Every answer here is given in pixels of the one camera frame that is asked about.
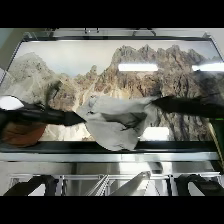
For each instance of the brown garment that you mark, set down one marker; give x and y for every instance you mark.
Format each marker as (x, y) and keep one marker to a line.
(23, 134)

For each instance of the grey shirt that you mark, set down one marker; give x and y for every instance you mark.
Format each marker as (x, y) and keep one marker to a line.
(110, 133)

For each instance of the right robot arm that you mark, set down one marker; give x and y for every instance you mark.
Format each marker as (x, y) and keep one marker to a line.
(190, 106)

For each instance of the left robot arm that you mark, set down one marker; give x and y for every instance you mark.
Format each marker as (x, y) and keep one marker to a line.
(40, 116)

